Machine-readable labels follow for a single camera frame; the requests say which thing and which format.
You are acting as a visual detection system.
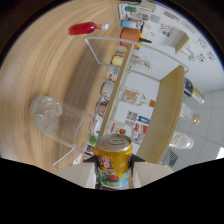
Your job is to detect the yellow orange drink can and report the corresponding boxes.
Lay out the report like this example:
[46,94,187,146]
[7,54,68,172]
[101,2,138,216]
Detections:
[94,133,134,188]

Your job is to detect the red liquid bottle white cap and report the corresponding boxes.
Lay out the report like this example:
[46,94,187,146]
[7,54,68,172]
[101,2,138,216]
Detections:
[68,21,110,37]

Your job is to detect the yellow cup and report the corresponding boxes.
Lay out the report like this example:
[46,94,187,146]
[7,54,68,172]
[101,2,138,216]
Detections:
[110,54,125,67]

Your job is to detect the white and blue cup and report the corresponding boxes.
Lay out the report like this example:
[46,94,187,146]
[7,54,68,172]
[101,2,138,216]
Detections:
[120,19,137,30]

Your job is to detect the clear drinking glass with ice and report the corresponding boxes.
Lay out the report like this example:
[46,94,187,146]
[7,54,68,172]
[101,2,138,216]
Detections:
[29,96,95,153]

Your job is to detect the wooden two-tier shelf rack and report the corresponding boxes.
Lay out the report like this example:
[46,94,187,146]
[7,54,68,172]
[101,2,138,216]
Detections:
[51,35,190,168]

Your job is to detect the clear jar wooden lid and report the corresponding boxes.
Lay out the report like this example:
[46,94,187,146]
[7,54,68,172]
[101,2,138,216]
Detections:
[179,102,202,126]

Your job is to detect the white figurine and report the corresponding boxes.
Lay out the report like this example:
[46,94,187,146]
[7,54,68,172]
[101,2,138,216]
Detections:
[181,46,198,63]

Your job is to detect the red topped wall poster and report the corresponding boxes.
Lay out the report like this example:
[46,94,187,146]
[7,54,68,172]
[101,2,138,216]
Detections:
[133,123,149,136]

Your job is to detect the blue topped wall poster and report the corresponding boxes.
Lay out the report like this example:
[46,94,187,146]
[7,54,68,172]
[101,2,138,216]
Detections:
[126,110,151,125]

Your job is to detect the wooden wall shelf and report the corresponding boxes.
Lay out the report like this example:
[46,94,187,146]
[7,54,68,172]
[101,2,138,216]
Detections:
[174,26,191,55]

